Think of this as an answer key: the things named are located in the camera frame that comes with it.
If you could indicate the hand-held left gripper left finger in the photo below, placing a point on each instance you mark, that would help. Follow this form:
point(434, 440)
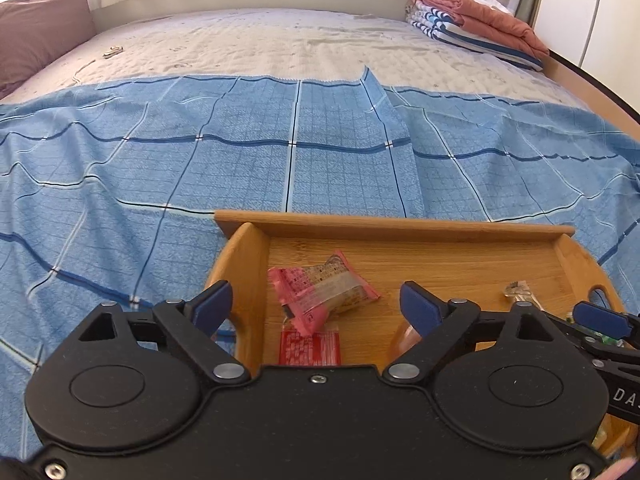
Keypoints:
point(215, 305)

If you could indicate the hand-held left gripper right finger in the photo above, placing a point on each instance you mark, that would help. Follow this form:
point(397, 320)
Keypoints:
point(419, 307)

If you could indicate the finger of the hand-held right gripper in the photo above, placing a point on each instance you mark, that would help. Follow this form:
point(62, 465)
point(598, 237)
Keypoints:
point(600, 319)
point(595, 349)

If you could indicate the green peas snack packet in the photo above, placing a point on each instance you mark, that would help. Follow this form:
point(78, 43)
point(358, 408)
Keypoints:
point(611, 341)

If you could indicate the orange translucent snack packet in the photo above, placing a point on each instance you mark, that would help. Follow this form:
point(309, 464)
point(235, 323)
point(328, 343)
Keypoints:
point(404, 340)

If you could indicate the wooden tray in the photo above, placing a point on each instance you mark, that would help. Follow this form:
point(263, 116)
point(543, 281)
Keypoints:
point(450, 265)

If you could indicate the golden clear snack packet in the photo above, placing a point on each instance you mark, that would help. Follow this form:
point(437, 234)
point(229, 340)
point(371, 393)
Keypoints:
point(520, 292)

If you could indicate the pink cake snack packet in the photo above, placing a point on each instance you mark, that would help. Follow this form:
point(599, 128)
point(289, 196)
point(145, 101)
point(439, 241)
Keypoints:
point(320, 290)

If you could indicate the small red snack packet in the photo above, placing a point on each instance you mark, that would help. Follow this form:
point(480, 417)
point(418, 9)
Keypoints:
point(310, 347)

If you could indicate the blue checked bedsheet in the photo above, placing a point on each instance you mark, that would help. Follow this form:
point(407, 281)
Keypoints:
point(150, 185)

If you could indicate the grey quilted mattress pad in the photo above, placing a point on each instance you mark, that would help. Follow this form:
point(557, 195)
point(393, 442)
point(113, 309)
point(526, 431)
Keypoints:
point(250, 45)

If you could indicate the small pale object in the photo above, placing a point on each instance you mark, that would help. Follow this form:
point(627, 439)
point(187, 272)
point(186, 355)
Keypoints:
point(112, 51)

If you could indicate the folded striped blanket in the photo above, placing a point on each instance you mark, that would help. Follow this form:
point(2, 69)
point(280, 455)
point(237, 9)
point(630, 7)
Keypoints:
point(440, 22)

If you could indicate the stack of folded clothes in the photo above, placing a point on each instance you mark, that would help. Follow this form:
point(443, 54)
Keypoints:
point(500, 25)

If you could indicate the white wardrobe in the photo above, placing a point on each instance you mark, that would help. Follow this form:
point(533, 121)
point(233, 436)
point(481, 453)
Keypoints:
point(600, 20)

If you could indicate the white cloth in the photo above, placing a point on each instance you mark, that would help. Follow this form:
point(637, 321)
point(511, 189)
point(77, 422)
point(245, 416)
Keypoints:
point(487, 0)

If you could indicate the purple pillow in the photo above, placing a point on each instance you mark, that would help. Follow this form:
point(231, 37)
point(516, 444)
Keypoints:
point(40, 30)

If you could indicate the wooden bed frame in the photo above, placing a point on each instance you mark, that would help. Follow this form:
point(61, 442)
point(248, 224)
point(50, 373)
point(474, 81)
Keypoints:
point(562, 60)

